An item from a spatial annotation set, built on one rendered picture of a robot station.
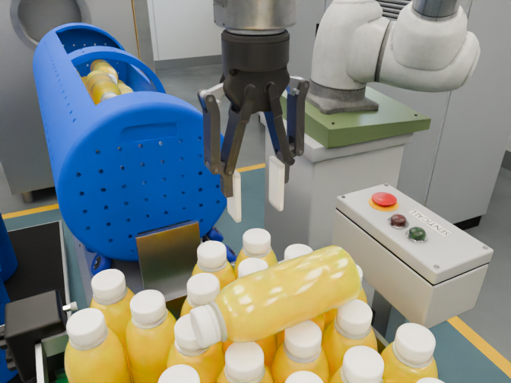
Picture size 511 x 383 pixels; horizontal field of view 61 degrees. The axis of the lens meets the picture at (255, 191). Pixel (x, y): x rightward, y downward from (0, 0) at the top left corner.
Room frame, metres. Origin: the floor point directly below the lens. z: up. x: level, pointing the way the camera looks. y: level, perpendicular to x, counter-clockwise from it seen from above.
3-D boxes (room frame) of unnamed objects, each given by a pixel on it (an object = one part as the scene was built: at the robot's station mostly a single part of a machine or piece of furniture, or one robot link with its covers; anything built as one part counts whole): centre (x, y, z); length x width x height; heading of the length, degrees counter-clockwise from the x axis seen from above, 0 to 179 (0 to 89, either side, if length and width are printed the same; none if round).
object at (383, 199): (0.55, -0.19, 1.11); 0.04 x 0.04 x 0.01
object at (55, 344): (0.49, 0.10, 0.96); 0.40 x 0.01 x 0.03; 116
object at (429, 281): (0.50, -0.21, 1.05); 0.20 x 0.10 x 0.10; 26
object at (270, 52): (0.49, 0.00, 1.31); 0.08 x 0.07 x 0.09; 116
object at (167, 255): (0.56, 0.14, 0.99); 0.10 x 0.02 x 0.12; 116
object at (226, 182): (0.47, 0.04, 1.18); 0.03 x 0.01 x 0.05; 116
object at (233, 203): (0.48, 0.03, 1.16); 0.03 x 0.01 x 0.07; 26
